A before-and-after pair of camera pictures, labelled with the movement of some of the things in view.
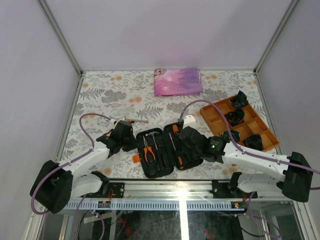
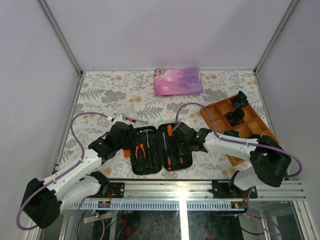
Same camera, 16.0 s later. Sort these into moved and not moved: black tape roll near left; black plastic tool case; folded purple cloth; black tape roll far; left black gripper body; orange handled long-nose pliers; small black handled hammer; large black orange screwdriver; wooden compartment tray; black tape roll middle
Moved: black plastic tool case; small black handled hammer; orange handled long-nose pliers; large black orange screwdriver
Not moved: black tape roll near left; folded purple cloth; black tape roll far; wooden compartment tray; left black gripper body; black tape roll middle
